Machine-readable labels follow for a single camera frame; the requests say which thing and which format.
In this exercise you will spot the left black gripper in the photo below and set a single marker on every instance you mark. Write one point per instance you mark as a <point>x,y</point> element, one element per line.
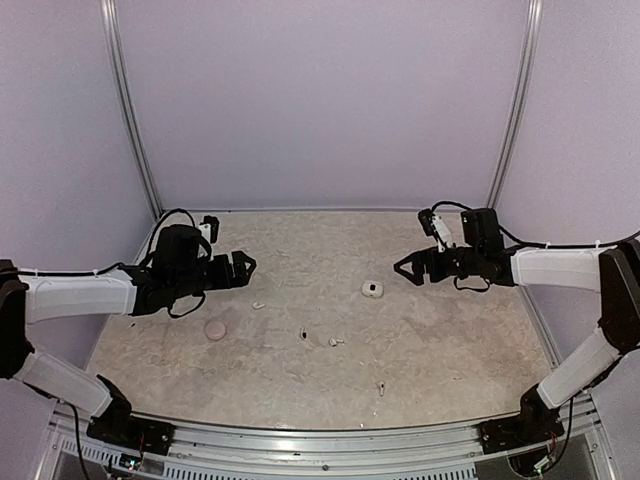
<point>226,280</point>

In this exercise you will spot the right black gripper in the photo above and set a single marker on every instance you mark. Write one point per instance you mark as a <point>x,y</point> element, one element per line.
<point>421,258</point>

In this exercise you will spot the white earbud charging case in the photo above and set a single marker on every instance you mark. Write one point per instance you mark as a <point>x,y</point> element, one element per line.
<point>372,289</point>

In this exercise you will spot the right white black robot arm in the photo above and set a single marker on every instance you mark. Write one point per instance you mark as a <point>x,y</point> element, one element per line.
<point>610,269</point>

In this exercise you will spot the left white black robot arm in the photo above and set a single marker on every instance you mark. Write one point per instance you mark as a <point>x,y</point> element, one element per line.
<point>181,264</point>

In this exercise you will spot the pink round case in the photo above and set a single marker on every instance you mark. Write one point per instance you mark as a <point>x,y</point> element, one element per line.
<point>215,330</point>

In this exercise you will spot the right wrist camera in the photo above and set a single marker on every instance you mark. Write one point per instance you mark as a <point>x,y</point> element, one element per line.
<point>434,226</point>

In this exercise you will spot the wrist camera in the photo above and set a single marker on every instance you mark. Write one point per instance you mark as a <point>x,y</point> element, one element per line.
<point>209,228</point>
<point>434,226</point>

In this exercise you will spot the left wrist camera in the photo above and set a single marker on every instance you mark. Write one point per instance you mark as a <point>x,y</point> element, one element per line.
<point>209,228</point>

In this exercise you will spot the front aluminium rail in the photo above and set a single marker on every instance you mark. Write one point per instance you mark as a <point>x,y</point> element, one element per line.
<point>200,450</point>

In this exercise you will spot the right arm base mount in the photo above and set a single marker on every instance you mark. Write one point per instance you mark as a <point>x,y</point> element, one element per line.
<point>534,423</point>

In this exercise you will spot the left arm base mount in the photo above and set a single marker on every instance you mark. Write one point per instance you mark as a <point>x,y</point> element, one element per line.
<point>118,426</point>

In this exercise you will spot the right aluminium post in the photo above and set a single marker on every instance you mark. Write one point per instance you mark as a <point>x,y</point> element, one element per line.
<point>518,102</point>

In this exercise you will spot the aluminium post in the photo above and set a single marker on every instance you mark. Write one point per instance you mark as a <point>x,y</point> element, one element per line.
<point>518,102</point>
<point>115,48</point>

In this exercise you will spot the left aluminium post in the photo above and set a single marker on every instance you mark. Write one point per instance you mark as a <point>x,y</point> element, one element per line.
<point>115,48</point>

